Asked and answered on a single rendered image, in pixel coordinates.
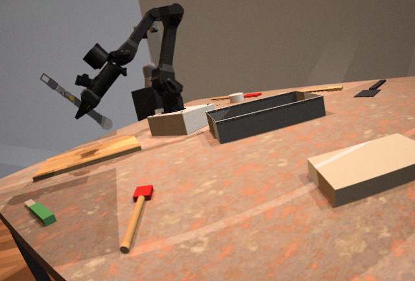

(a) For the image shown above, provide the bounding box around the cream short cylinder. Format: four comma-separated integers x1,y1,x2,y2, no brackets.
229,93,244,103

